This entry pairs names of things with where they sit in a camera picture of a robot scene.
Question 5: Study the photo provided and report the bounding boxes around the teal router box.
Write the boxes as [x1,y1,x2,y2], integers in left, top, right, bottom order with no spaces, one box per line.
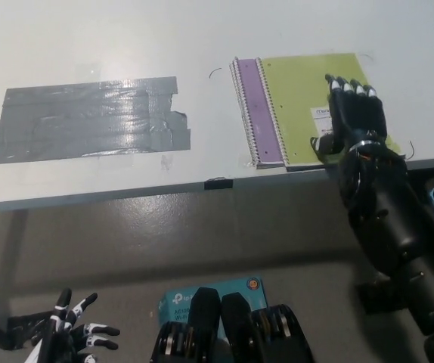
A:
[158,275,269,341]

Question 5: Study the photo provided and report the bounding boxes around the green spiral notebook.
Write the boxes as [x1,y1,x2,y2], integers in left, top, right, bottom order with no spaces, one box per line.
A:
[256,52,407,173]

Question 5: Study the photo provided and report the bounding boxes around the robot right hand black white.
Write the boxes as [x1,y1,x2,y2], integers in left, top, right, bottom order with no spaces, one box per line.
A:
[309,73,390,156]

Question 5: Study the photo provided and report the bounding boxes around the grey duct tape patch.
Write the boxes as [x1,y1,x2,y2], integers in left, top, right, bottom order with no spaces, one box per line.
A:
[0,76,192,166]

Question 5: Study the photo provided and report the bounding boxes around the robot left hand black white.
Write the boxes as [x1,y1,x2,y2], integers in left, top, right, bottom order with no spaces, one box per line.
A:
[23,287,122,363]

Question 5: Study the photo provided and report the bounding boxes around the purple spiral notebook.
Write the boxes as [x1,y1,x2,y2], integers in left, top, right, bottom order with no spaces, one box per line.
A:
[228,56,284,170]

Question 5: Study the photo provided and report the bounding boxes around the black robot body blocks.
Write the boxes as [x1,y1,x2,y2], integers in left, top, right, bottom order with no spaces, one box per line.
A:
[149,287,315,363]

